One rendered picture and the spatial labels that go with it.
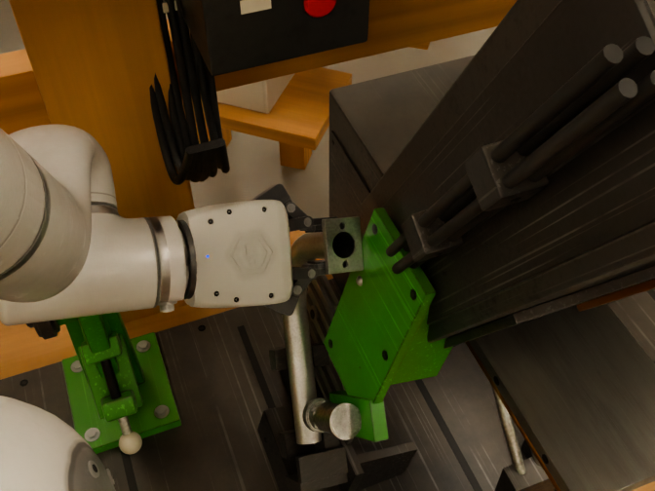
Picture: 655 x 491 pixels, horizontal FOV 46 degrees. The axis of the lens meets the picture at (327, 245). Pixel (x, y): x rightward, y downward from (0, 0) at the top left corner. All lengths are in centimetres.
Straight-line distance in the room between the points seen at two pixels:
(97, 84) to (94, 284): 29
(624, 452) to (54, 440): 63
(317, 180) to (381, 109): 172
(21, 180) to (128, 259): 28
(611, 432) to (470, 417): 29
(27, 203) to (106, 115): 50
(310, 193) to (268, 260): 186
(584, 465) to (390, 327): 22
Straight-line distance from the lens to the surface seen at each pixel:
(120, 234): 69
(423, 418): 105
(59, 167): 59
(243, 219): 73
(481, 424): 106
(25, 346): 121
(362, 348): 81
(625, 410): 84
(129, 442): 99
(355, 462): 93
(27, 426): 26
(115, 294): 69
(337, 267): 77
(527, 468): 92
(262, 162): 271
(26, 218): 43
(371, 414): 81
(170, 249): 69
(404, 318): 72
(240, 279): 73
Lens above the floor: 181
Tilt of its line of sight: 48 degrees down
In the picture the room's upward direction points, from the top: straight up
